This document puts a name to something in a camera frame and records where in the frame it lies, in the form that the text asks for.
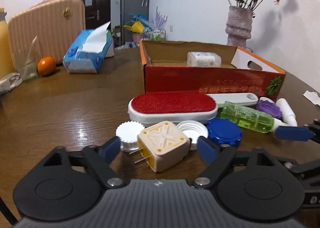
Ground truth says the dark wooden door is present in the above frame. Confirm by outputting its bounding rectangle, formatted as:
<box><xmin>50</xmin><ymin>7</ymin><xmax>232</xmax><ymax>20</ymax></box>
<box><xmin>72</xmin><ymin>0</ymin><xmax>111</xmax><ymax>30</ymax></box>

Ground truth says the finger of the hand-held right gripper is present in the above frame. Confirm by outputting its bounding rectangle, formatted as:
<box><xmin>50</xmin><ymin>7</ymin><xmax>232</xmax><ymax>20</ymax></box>
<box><xmin>274</xmin><ymin>156</ymin><xmax>320</xmax><ymax>181</ymax></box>
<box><xmin>274</xmin><ymin>122</ymin><xmax>320</xmax><ymax>144</ymax></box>

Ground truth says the purple ridged cap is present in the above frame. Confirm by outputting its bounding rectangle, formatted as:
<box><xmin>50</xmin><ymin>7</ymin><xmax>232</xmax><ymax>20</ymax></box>
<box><xmin>256</xmin><ymin>97</ymin><xmax>282</xmax><ymax>119</ymax></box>

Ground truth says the white cable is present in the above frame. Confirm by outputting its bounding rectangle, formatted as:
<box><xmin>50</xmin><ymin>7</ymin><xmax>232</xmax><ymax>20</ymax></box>
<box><xmin>0</xmin><ymin>72</ymin><xmax>23</xmax><ymax>95</ymax></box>

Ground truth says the purple artificial plant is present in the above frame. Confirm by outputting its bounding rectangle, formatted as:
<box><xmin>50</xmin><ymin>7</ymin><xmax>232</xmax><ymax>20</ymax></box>
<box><xmin>152</xmin><ymin>7</ymin><xmax>168</xmax><ymax>30</ymax></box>

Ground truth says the yellow and blue plastic bundle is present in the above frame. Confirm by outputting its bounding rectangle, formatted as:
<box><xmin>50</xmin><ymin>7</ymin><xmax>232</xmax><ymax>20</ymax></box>
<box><xmin>124</xmin><ymin>13</ymin><xmax>151</xmax><ymax>35</ymax></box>

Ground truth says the pink ribbed suitcase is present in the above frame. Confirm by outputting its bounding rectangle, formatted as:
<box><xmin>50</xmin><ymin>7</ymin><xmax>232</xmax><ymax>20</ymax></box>
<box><xmin>7</xmin><ymin>0</ymin><xmax>86</xmax><ymax>68</ymax></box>

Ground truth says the green transparent bottle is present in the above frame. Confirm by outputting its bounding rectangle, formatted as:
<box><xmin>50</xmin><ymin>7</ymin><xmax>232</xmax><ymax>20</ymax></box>
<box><xmin>220</xmin><ymin>101</ymin><xmax>290</xmax><ymax>135</ymax></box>

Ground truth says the blue ridged cap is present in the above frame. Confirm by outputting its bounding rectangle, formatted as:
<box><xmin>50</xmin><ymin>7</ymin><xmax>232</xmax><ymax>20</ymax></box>
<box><xmin>205</xmin><ymin>117</ymin><xmax>243</xmax><ymax>147</ymax></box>

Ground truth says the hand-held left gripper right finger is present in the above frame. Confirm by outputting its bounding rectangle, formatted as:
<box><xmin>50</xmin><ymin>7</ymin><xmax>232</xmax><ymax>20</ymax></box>
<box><xmin>192</xmin><ymin>137</ymin><xmax>278</xmax><ymax>190</ymax></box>

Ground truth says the orange fruit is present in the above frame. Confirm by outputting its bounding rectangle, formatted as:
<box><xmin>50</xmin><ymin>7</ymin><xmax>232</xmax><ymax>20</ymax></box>
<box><xmin>37</xmin><ymin>56</ymin><xmax>56</xmax><ymax>76</ymax></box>

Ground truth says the red and orange cardboard box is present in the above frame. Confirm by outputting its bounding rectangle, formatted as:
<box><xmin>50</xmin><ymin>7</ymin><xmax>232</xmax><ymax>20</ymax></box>
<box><xmin>139</xmin><ymin>39</ymin><xmax>287</xmax><ymax>100</ymax></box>

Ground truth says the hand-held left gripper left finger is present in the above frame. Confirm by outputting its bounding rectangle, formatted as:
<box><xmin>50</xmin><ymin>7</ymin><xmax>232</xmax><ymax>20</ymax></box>
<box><xmin>44</xmin><ymin>136</ymin><xmax>125</xmax><ymax>190</ymax></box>

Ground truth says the yellow thermos bottle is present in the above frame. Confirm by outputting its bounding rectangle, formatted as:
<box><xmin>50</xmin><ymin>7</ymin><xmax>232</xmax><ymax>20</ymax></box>
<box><xmin>0</xmin><ymin>8</ymin><xmax>15</xmax><ymax>78</ymax></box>

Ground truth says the white plastic tube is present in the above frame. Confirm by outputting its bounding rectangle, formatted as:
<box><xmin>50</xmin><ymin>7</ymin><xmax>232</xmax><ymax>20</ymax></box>
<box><xmin>275</xmin><ymin>98</ymin><xmax>298</xmax><ymax>126</ymax></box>

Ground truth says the white ridged bottle cap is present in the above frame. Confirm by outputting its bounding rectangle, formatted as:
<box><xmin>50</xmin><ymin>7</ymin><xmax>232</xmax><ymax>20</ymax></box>
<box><xmin>116</xmin><ymin>122</ymin><xmax>146</xmax><ymax>153</ymax></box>

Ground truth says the clear plastic cup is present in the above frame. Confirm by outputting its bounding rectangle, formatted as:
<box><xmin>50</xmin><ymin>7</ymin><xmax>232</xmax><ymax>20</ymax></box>
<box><xmin>16</xmin><ymin>35</ymin><xmax>38</xmax><ymax>81</ymax></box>

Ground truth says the white paper scrap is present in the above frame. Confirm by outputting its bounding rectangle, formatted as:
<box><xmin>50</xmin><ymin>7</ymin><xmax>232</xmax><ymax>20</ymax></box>
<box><xmin>303</xmin><ymin>90</ymin><xmax>320</xmax><ymax>106</ymax></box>

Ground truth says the beige plug adapter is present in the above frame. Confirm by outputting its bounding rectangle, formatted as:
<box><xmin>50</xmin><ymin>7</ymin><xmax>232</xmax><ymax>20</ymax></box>
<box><xmin>135</xmin><ymin>121</ymin><xmax>191</xmax><ymax>173</ymax></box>

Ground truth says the white ring lid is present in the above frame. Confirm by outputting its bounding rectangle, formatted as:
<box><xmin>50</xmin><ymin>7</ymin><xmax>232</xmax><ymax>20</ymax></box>
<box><xmin>176</xmin><ymin>120</ymin><xmax>209</xmax><ymax>151</ymax></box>

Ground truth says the blue tissue pack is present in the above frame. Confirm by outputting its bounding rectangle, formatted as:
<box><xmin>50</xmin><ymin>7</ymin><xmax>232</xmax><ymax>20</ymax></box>
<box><xmin>62</xmin><ymin>21</ymin><xmax>113</xmax><ymax>74</ymax></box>

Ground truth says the grey refrigerator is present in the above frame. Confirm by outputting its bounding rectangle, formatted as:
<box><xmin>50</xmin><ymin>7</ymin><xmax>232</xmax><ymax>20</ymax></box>
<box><xmin>120</xmin><ymin>0</ymin><xmax>150</xmax><ymax>46</ymax></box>

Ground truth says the red lint brush white handle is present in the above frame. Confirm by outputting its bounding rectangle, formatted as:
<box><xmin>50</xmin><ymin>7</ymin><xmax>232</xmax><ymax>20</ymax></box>
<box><xmin>128</xmin><ymin>92</ymin><xmax>258</xmax><ymax>124</ymax></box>

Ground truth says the pale ribbed vase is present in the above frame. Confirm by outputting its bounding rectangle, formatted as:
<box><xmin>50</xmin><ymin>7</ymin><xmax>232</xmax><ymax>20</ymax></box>
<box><xmin>225</xmin><ymin>6</ymin><xmax>255</xmax><ymax>48</ymax></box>

